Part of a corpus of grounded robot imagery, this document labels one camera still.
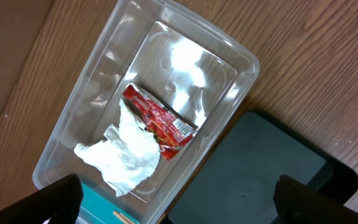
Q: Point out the wooden chopstick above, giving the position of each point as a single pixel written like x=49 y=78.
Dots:
x=121 y=217
x=128 y=219

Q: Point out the left wooden chopstick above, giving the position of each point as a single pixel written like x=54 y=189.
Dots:
x=121 y=217

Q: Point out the right wooden chopstick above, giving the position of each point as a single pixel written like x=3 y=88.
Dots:
x=128 y=219

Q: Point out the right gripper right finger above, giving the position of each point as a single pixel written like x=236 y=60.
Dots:
x=296 y=203

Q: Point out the clear plastic waste bin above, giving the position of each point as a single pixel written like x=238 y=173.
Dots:
x=190 y=65

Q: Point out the white napkin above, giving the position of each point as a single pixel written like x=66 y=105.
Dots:
x=128 y=155

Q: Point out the black plastic tray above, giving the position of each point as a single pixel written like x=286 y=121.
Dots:
x=237 y=182

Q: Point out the teal plastic serving tray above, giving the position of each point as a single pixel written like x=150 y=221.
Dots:
x=95 y=209

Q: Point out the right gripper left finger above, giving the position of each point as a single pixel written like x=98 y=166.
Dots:
x=58 y=202

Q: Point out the red snack wrapper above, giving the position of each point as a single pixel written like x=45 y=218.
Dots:
x=171 y=133

